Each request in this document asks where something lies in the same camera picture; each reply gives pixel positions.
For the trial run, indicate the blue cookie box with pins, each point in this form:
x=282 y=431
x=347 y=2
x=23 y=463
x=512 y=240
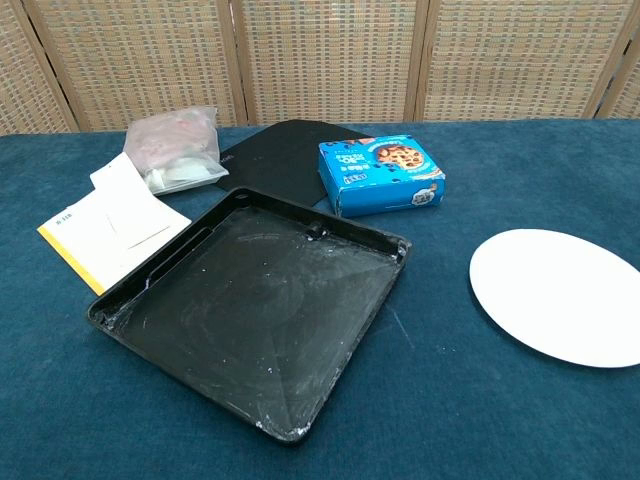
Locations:
x=380 y=177

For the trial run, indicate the white round plate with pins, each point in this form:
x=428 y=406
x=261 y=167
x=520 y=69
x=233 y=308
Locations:
x=555 y=300

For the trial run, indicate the blue velvet table cloth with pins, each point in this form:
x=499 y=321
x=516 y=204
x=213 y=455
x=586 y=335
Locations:
x=500 y=410

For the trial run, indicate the white booklet with yellow edge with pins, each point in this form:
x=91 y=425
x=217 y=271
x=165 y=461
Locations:
x=120 y=240

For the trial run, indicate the clear plastic bag with contents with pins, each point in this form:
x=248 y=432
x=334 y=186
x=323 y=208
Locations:
x=170 y=145

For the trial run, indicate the woven rattan folding screen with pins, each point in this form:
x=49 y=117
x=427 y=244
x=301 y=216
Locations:
x=320 y=55

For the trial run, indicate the black square plastic tray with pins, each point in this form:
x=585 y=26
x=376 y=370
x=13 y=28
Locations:
x=250 y=310

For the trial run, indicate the white paper card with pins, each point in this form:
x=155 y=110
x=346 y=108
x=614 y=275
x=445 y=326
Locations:
x=122 y=180

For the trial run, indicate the black mouse pad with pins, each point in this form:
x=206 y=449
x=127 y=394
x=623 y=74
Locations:
x=280 y=160

